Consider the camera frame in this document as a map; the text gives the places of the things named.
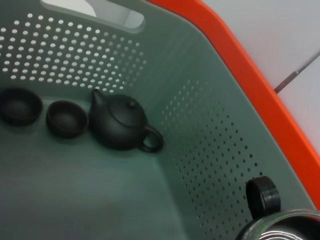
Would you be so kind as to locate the glass teacup black sleeve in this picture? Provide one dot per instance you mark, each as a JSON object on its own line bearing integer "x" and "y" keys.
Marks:
{"x": 265, "y": 197}

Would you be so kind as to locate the small dark clay teacup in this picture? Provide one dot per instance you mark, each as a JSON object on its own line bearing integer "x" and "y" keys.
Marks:
{"x": 20, "y": 106}
{"x": 66, "y": 118}

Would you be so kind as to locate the grey-green perforated storage bin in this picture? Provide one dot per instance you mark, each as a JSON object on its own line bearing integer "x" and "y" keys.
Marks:
{"x": 75, "y": 187}

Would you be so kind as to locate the black clay teapot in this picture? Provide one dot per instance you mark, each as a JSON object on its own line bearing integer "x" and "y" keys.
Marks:
{"x": 117, "y": 125}

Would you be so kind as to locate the thin grey metal strip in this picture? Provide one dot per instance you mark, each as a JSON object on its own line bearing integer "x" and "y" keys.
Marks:
{"x": 295, "y": 74}

